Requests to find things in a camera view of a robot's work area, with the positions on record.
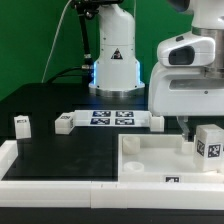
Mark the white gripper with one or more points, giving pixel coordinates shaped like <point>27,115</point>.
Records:
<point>184,92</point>

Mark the white square tabletop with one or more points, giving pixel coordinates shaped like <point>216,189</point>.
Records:
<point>161,158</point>

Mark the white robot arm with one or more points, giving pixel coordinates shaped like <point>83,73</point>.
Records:
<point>116,71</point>

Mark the white base tag plate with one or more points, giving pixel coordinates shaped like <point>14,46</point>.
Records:
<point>112,118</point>

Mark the white U-shaped fence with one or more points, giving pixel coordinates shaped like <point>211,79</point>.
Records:
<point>123,195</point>

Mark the black camera pole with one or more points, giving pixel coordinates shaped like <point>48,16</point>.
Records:
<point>87,10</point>

